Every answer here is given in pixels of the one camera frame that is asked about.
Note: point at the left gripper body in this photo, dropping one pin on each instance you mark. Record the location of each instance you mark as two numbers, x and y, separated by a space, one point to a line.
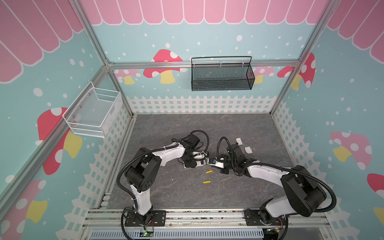
189 161

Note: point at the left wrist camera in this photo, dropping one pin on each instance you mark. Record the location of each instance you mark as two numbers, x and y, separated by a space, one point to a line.
199 155

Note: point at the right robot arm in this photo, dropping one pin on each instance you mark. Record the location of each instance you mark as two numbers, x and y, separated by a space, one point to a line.
303 193

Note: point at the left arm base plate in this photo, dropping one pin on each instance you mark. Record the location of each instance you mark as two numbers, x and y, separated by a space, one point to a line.
152 219

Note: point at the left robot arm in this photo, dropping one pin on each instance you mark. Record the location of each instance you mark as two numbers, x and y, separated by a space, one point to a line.
139 174

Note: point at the white wire mesh basket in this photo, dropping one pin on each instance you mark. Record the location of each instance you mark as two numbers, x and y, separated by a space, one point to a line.
93 112

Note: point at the white vented cable duct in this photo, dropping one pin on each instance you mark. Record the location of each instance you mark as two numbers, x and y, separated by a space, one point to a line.
197 234

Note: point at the black wire mesh basket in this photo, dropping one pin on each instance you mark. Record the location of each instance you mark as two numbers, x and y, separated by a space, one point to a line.
228 73

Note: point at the aluminium mounting rail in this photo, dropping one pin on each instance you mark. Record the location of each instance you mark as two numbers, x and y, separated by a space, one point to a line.
200 219

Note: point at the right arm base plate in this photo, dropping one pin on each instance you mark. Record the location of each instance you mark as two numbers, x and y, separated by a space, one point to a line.
253 217

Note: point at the white battery cover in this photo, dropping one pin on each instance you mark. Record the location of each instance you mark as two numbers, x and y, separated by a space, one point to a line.
248 150
239 141

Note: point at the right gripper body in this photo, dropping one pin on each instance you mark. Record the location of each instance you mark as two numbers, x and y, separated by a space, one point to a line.
226 167

